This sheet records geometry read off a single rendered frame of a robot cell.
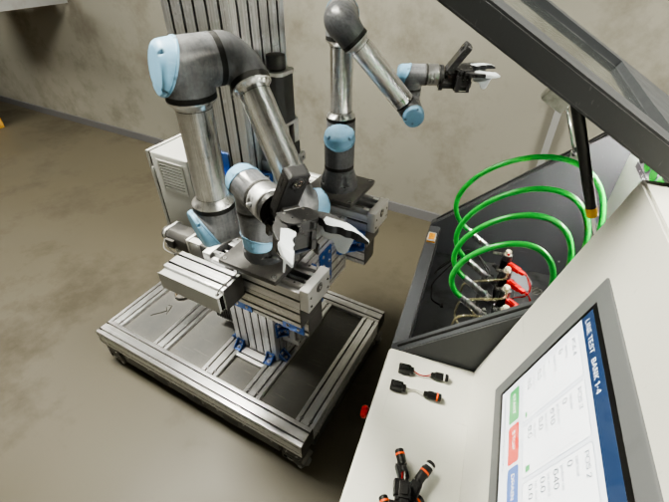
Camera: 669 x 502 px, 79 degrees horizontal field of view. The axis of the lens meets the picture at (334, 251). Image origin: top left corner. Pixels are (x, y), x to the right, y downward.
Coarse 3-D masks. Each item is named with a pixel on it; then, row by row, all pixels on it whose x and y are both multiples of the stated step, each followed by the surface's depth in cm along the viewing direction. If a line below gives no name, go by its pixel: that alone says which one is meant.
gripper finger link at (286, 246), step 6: (282, 228) 68; (288, 228) 68; (282, 234) 66; (288, 234) 67; (294, 234) 67; (282, 240) 65; (288, 240) 65; (294, 240) 66; (282, 246) 64; (288, 246) 64; (294, 246) 64; (282, 252) 63; (288, 252) 63; (294, 252) 62; (288, 258) 62; (294, 258) 62; (288, 264) 62; (294, 264) 62
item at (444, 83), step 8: (464, 64) 150; (456, 72) 149; (440, 80) 149; (448, 80) 151; (456, 80) 150; (464, 80) 149; (440, 88) 153; (448, 88) 154; (456, 88) 151; (464, 88) 152
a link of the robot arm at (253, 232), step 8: (240, 216) 86; (248, 216) 85; (240, 224) 88; (248, 224) 87; (256, 224) 87; (264, 224) 87; (240, 232) 91; (248, 232) 88; (256, 232) 88; (264, 232) 89; (248, 240) 89; (256, 240) 89; (264, 240) 90; (272, 240) 92; (248, 248) 91; (256, 248) 91; (264, 248) 91
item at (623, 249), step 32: (640, 192) 63; (608, 224) 68; (640, 224) 59; (576, 256) 75; (608, 256) 64; (640, 256) 56; (576, 288) 70; (640, 288) 53; (544, 320) 77; (640, 320) 51; (512, 352) 85; (640, 352) 48; (480, 384) 95; (640, 384) 46; (480, 416) 87; (480, 448) 80; (480, 480) 75
